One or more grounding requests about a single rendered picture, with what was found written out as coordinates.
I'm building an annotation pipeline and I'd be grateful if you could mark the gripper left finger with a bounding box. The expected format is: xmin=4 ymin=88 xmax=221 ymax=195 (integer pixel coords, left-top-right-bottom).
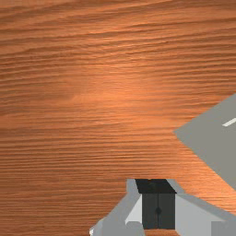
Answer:
xmin=88 ymin=178 xmax=159 ymax=236

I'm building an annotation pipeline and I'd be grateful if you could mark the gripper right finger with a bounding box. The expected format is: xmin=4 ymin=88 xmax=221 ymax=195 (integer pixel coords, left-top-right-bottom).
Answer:
xmin=158 ymin=178 xmax=236 ymax=236

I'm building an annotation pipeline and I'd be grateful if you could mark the pale grey cabinet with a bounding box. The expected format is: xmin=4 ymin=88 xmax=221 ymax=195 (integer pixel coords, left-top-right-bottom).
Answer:
xmin=173 ymin=93 xmax=236 ymax=192

